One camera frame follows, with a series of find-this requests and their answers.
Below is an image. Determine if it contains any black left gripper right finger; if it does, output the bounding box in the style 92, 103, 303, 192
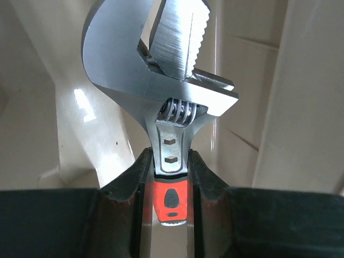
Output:
188, 150, 343, 257

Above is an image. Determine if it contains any beige plastic tool box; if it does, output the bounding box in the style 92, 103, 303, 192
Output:
1, 1, 343, 194

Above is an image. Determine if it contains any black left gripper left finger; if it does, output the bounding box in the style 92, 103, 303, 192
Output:
1, 148, 152, 257

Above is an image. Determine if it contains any red handled adjustable wrench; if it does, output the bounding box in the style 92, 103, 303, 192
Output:
81, 1, 239, 226

